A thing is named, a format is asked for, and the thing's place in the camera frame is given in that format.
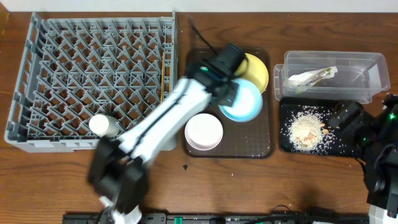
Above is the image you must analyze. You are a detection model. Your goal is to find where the black waste tray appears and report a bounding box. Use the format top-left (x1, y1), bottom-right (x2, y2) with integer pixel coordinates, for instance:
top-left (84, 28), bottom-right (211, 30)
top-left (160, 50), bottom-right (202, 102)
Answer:
top-left (279, 97), bottom-right (358, 157)

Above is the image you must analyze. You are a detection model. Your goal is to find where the white pink bowl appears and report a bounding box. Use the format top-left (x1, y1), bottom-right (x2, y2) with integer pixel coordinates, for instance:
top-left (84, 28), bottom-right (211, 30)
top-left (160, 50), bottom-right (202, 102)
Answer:
top-left (184, 113), bottom-right (223, 151)

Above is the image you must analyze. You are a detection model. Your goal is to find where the black equipment rail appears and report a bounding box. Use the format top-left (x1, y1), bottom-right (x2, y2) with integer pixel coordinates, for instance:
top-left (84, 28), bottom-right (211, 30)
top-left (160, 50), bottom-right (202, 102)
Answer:
top-left (62, 205), bottom-right (371, 224)

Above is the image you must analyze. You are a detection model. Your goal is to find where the white paper cup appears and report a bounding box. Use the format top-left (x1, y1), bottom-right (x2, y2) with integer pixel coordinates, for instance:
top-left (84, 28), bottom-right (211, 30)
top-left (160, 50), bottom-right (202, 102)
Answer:
top-left (89, 114), bottom-right (119, 138)

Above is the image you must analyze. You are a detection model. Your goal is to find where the yellow plate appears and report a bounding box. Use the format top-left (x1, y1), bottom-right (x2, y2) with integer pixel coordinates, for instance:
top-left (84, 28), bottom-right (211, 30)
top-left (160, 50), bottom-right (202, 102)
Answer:
top-left (234, 53), bottom-right (269, 94)

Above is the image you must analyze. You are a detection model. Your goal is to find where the light blue bowl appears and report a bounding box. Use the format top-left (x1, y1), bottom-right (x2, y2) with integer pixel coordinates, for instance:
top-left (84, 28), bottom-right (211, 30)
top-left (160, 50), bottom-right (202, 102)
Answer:
top-left (219, 78), bottom-right (263, 123)

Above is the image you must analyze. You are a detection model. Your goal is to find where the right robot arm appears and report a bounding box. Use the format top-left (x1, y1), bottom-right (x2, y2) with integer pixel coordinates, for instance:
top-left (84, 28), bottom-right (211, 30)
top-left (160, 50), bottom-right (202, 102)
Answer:
top-left (327, 93), bottom-right (397, 224)

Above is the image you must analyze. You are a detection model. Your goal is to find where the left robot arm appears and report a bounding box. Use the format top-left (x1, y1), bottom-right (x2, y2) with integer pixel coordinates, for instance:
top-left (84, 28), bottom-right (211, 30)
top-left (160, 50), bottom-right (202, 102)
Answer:
top-left (88, 44), bottom-right (247, 223)

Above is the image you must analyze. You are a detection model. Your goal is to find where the grey dishwasher rack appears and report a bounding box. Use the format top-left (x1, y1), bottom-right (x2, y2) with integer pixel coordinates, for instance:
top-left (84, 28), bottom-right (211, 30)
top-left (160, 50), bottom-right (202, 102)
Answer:
top-left (4, 13), bottom-right (178, 152)

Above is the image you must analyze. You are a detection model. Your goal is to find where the rice food waste pile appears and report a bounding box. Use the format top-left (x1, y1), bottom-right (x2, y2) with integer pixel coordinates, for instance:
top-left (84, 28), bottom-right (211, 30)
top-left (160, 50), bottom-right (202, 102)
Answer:
top-left (280, 105), bottom-right (346, 156)

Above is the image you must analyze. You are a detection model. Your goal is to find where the dark brown serving tray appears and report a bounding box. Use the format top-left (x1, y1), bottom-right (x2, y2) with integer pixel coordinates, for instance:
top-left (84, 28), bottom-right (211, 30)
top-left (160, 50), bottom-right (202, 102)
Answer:
top-left (183, 48), bottom-right (274, 159)

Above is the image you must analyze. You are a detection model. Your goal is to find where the clear plastic bin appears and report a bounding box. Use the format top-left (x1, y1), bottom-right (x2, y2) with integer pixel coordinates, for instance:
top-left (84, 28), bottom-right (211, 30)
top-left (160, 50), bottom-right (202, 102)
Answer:
top-left (274, 50), bottom-right (391, 104)

